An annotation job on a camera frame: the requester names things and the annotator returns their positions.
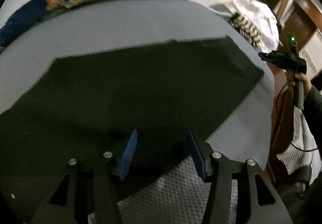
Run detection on black white striped cloth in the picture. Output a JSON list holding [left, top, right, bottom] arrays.
[[230, 13, 262, 47]]

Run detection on person's right hand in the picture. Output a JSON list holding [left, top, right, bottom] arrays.
[[285, 70, 312, 95]]

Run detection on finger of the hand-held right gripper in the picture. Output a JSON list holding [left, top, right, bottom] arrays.
[[258, 52, 277, 64]]

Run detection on brown wooden door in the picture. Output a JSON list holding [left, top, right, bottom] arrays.
[[283, 0, 318, 50]]

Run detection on grey honeycomb bed sheet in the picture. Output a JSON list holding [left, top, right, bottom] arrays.
[[0, 0, 275, 224]]

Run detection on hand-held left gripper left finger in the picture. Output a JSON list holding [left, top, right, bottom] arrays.
[[30, 128, 139, 224]]

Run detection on grey checked cloth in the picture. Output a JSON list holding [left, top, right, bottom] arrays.
[[276, 107, 320, 177]]

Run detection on black pants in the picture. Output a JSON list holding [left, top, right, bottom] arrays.
[[0, 35, 264, 224]]

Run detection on white crumpled cloth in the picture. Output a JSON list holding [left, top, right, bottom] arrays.
[[231, 0, 283, 47]]

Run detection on black cable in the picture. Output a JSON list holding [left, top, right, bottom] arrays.
[[270, 81, 318, 151]]

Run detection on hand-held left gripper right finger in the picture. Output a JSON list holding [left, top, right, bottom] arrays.
[[188, 130, 293, 224]]

